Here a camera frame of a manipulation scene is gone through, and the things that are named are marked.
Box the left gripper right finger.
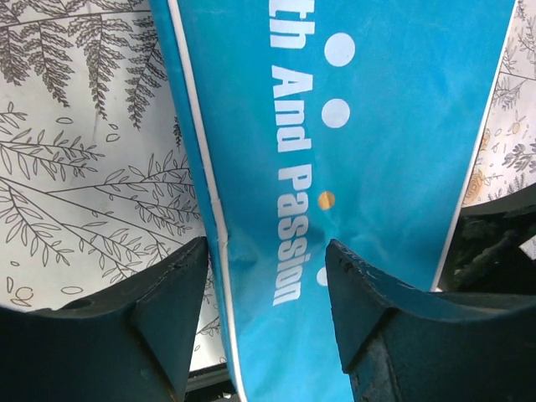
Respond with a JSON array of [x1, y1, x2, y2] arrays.
[[326, 240, 535, 401]]

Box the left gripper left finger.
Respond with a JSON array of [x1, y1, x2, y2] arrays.
[[1, 237, 209, 401]]

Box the floral table mat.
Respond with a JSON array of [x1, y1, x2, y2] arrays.
[[0, 0, 536, 374]]

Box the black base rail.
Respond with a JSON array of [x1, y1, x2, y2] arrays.
[[209, 192, 535, 401]]

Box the blue racket cover bag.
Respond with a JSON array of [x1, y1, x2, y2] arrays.
[[150, 1, 514, 401]]

